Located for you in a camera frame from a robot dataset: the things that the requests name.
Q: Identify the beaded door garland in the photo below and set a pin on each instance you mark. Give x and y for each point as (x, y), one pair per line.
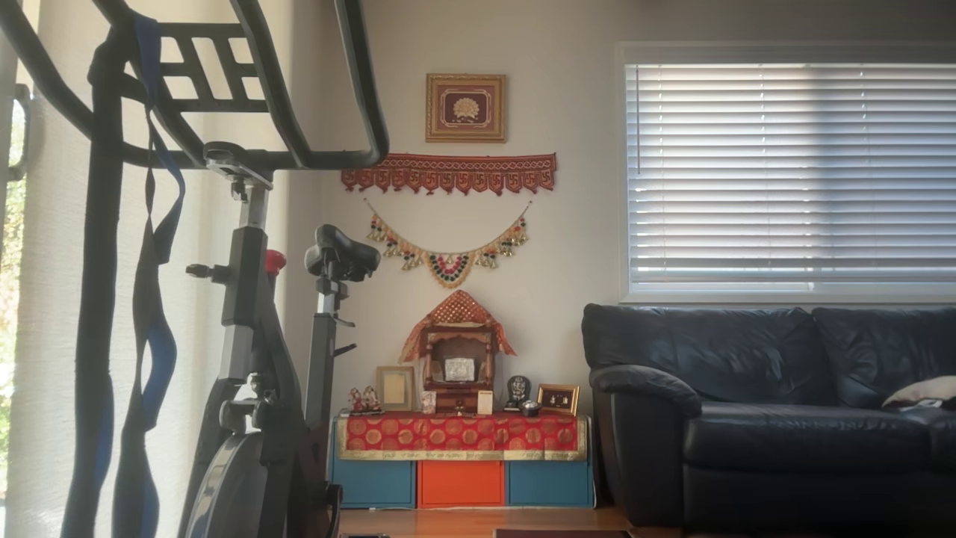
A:
(448, 269)

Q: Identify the orange shrine canopy cloth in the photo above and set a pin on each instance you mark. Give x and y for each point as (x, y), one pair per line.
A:
(457, 308)

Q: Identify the silver embossed picture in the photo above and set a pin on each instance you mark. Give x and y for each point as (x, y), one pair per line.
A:
(459, 369)

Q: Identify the dark idol statue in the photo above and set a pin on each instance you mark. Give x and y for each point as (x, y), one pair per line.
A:
(517, 390)

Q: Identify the small wooden shrine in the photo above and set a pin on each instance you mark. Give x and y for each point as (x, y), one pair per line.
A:
(455, 400)

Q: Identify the white card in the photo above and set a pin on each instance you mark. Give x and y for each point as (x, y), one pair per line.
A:
(485, 402)

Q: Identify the small white picture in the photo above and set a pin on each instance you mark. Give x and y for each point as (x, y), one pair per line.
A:
(428, 402)

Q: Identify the small black bowl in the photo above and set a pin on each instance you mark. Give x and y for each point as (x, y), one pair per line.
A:
(529, 408)

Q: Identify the red gold patterned tablecloth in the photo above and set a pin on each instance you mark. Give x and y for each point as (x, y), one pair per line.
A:
(459, 435)

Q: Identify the small painted figurines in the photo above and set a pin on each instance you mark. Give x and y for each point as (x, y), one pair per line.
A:
(364, 401)

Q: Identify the orange storage cube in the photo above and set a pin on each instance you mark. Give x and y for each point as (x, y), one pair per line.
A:
(461, 484)

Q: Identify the blue storage cube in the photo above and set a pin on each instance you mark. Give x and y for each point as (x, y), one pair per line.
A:
(373, 484)
(549, 484)

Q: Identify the black exercise bike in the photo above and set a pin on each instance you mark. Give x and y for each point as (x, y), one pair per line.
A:
(246, 299)

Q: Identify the dark red rug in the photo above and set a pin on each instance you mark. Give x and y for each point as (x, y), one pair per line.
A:
(560, 533)

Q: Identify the black leather sofa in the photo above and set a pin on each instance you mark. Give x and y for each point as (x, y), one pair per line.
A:
(747, 373)

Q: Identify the white window blinds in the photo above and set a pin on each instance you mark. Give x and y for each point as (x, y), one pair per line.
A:
(784, 187)

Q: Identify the white sheer curtain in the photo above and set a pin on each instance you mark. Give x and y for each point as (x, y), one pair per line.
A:
(45, 336)

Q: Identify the beige cushion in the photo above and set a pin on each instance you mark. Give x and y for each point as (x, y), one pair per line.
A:
(926, 390)

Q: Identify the red embroidered wall hanging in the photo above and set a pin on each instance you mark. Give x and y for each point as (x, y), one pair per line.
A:
(448, 173)

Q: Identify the beige photo frame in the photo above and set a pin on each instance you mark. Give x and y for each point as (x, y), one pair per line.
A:
(395, 388)

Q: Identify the gold photo frame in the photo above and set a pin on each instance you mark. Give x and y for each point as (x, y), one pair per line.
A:
(558, 400)

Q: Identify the gold framed wall picture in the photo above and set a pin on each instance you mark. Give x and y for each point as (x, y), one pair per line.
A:
(466, 108)

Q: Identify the white window frame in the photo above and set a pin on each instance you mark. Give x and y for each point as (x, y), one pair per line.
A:
(784, 52)

